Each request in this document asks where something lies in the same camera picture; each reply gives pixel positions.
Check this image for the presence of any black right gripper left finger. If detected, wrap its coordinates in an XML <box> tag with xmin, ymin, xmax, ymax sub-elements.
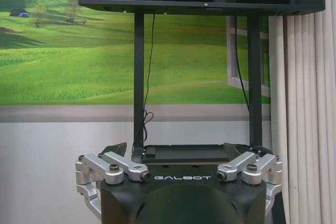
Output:
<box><xmin>75</xmin><ymin>142</ymin><xmax>150</xmax><ymax>216</ymax></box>

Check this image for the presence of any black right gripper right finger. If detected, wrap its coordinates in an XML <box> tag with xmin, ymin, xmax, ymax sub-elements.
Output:
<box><xmin>217</xmin><ymin>142</ymin><xmax>283</xmax><ymax>204</ymax></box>

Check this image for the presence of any black television stand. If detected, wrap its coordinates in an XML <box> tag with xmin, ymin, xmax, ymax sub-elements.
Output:
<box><xmin>130</xmin><ymin>12</ymin><xmax>271</xmax><ymax>164</ymax></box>

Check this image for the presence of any white pleated curtain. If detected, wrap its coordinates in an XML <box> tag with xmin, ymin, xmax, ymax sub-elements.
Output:
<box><xmin>268</xmin><ymin>0</ymin><xmax>336</xmax><ymax>224</ymax></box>

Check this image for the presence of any thick black hanging cable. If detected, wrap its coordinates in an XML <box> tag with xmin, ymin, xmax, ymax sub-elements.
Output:
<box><xmin>234</xmin><ymin>15</ymin><xmax>251</xmax><ymax>109</ymax></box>

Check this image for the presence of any thin black hanging cable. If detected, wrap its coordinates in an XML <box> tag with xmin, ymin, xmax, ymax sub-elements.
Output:
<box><xmin>136</xmin><ymin>13</ymin><xmax>156</xmax><ymax>146</ymax></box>

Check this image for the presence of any green meadow wall mural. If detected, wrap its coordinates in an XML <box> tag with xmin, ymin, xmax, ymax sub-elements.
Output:
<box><xmin>0</xmin><ymin>0</ymin><xmax>271</xmax><ymax>105</ymax></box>

